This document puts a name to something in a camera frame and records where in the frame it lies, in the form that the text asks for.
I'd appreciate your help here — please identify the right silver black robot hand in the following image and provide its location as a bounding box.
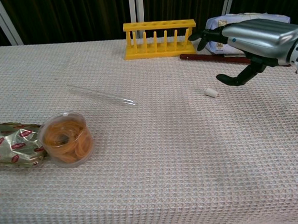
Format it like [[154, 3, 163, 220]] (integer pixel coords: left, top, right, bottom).
[[188, 17, 298, 89]]

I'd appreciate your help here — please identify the small white stopper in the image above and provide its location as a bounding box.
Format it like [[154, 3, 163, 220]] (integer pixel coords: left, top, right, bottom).
[[204, 87, 220, 98]]

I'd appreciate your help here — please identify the clear glass test tube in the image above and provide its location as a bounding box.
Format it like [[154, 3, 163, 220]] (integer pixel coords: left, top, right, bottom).
[[66, 80, 136, 110]]

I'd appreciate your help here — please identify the yellow test tube rack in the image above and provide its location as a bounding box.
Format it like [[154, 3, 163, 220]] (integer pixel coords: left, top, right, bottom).
[[122, 19, 198, 61]]

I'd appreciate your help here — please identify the blue white tissue pack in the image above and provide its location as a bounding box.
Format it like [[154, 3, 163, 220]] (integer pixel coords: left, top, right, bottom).
[[205, 10, 293, 57]]

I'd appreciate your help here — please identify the beige waffle tablecloth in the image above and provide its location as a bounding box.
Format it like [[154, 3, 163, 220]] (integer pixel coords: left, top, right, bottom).
[[0, 30, 298, 224]]

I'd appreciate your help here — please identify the clear tub of rubber bands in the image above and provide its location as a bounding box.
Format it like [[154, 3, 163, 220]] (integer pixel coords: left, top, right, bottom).
[[36, 109, 95, 170]]

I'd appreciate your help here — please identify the gold foil snack packet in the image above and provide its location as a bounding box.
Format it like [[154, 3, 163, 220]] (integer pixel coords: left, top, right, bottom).
[[0, 118, 49, 169]]

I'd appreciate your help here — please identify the white frame post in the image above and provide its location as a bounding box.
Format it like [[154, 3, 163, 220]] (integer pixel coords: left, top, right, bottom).
[[221, 0, 238, 16], [129, 0, 146, 40], [0, 0, 24, 47]]

